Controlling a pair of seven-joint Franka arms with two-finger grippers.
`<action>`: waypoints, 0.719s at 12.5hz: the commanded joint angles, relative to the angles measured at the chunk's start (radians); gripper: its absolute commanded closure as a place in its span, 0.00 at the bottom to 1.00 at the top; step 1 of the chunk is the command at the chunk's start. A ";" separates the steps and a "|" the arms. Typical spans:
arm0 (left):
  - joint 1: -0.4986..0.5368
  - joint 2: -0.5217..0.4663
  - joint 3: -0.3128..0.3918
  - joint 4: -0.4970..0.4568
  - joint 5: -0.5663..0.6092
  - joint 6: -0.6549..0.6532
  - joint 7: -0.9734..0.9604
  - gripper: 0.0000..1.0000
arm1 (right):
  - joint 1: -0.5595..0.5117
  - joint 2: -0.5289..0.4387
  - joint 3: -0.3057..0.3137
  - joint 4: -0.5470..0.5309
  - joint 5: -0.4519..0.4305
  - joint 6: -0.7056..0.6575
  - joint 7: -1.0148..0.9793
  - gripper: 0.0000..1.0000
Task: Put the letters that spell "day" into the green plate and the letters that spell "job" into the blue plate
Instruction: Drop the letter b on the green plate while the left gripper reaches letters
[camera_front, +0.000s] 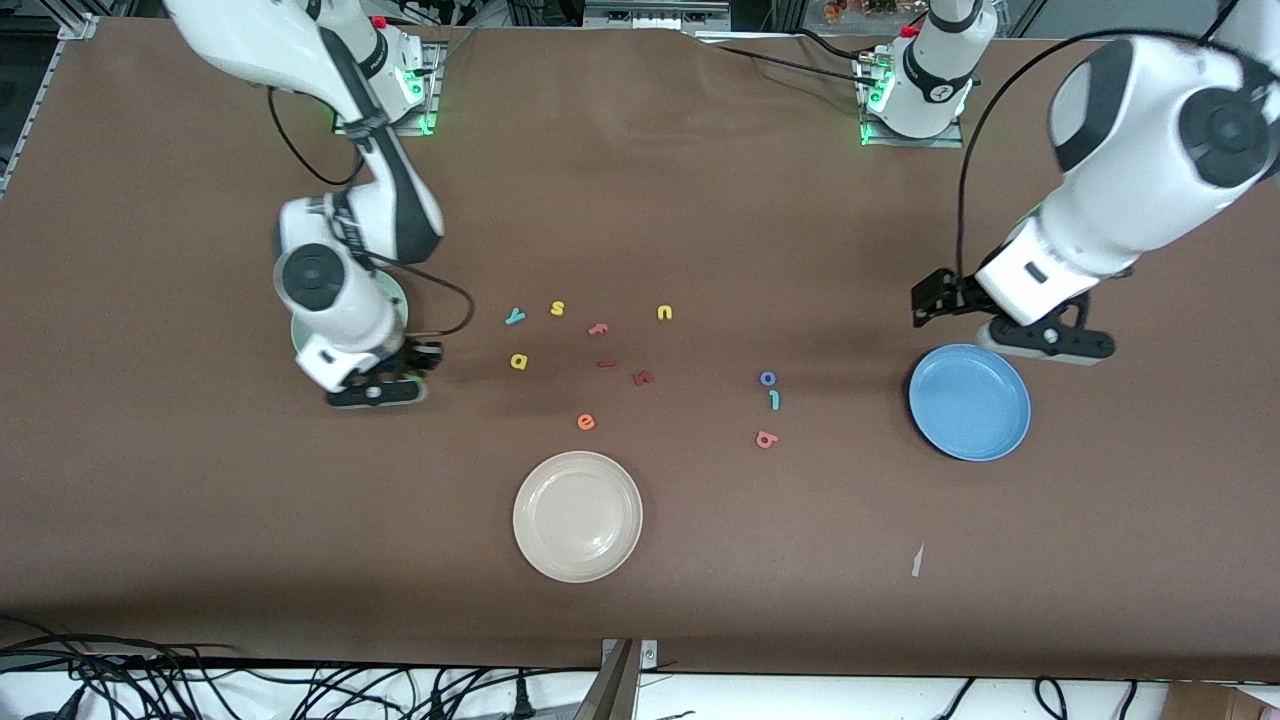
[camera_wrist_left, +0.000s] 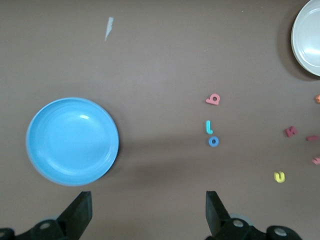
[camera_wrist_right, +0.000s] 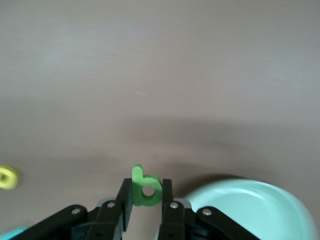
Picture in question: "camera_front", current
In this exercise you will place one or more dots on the aluminium profile rail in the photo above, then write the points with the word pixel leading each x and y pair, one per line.
pixel 40 100

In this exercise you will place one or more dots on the metal table bracket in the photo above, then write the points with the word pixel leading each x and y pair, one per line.
pixel 625 680

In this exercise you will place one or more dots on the white tape scrap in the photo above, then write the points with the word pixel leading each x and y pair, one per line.
pixel 917 560

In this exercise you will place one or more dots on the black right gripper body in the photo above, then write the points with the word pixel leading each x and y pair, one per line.
pixel 413 358

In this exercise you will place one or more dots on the teal letter y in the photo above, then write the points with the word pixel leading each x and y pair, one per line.
pixel 515 317

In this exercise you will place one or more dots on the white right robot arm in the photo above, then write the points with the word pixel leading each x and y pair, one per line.
pixel 330 290

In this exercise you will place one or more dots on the green plate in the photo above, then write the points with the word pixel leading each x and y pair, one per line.
pixel 400 310

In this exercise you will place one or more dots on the cardboard box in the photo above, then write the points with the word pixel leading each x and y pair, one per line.
pixel 1220 700

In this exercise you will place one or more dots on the blue plate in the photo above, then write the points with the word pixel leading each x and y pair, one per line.
pixel 970 405

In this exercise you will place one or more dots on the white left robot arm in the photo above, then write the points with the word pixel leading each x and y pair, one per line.
pixel 1130 130

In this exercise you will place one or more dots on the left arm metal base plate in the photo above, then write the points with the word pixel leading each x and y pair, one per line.
pixel 915 143

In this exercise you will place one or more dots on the orange colourful clutter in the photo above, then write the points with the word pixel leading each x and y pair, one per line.
pixel 860 8

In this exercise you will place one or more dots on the black power plug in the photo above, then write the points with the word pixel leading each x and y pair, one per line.
pixel 520 697

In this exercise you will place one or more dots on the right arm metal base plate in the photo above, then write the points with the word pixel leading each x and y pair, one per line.
pixel 435 100

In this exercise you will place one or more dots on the beige plate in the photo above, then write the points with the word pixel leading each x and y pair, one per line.
pixel 577 517

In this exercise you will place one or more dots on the pink letter b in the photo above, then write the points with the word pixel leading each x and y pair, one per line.
pixel 766 439

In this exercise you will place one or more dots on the grey metal frame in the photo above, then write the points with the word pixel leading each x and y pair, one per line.
pixel 655 12

